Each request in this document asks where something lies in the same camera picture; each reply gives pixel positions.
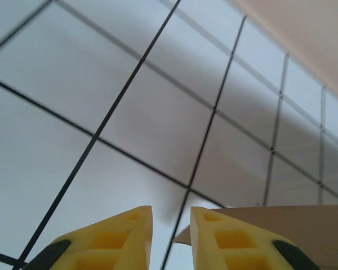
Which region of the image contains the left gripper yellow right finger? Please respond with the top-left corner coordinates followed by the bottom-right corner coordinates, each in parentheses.
top-left (190, 206), bottom-right (322, 270)

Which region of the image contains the brown cardboard paper box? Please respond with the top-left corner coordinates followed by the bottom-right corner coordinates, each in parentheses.
top-left (172, 205), bottom-right (338, 270)

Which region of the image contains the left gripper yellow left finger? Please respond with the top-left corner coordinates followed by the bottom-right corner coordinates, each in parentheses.
top-left (24, 205), bottom-right (154, 270)

